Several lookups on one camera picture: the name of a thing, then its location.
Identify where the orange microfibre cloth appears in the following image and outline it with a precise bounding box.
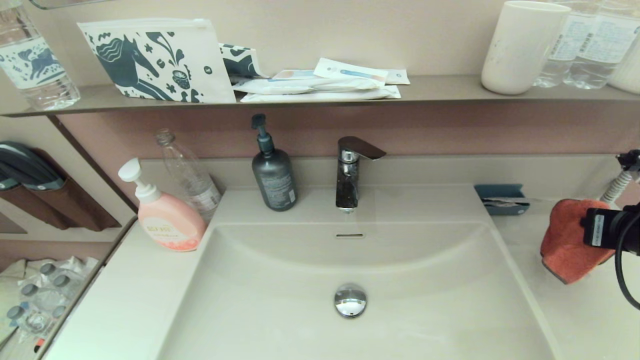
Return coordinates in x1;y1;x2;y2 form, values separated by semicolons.
540;198;617;285

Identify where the chrome faucet lever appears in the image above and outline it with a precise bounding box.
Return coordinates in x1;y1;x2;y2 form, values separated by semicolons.
337;136;387;162

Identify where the white ceramic sink basin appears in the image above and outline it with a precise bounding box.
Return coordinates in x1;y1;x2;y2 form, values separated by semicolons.
142;185;566;360

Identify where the chrome faucet body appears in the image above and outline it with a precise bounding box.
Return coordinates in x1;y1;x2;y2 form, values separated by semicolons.
335;150;361;214

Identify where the blue plastic tray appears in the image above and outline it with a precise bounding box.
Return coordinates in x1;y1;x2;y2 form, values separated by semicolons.
474;184;530;216

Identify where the white ribbed container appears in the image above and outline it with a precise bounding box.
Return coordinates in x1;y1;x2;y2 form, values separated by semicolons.
607;30;640;95

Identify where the white label water bottle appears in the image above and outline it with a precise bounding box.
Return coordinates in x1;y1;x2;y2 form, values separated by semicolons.
562;0;640;90
532;0;597;89

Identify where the tall white tumbler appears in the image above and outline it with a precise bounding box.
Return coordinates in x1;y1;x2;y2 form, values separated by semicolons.
480;0;571;96

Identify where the chrome drain stopper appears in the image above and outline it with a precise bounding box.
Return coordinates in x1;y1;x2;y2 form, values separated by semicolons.
334;283;368;319

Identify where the flat white packet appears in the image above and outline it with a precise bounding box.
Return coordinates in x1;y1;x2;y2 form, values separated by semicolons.
240;85;402;104

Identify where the white packet blue stripe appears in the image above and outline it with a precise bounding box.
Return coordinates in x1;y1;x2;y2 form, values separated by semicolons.
313;57;389;84

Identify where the dark grey soap dispenser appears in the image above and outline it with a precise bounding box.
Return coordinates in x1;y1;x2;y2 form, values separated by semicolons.
251;114;298;212

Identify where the pale pink packet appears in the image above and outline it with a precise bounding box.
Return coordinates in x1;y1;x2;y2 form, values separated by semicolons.
272;69;321;81

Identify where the small blue print pouch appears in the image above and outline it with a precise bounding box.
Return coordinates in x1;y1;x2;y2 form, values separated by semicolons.
219;43;268;81

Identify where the empty clear plastic bottle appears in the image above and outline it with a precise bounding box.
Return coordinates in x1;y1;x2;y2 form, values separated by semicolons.
155;129;222;223

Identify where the pink detergent pump bottle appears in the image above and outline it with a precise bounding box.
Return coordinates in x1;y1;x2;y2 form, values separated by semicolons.
118;158;208;252

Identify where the white horse print pouch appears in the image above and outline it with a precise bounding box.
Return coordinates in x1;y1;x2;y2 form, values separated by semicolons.
76;18;237;105

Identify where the clear plastic water bottle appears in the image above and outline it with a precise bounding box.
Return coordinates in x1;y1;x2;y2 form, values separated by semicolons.
6;305;39;337
39;262;66;282
19;282;51;314
47;305;72;332
50;274;83;307

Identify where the dark grey hair dryer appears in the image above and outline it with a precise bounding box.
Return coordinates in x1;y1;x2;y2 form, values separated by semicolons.
0;141;65;192

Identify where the deer print water bottle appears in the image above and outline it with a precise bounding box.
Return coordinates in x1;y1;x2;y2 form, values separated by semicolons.
0;0;81;111

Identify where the grey corrugated hose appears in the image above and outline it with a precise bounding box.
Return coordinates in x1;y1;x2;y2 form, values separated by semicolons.
600;170;635;204

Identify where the brown wall shelf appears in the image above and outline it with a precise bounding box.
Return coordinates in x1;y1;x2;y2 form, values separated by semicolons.
0;75;640;118

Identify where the beige towel rail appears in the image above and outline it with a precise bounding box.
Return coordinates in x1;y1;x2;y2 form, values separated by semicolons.
34;216;140;360

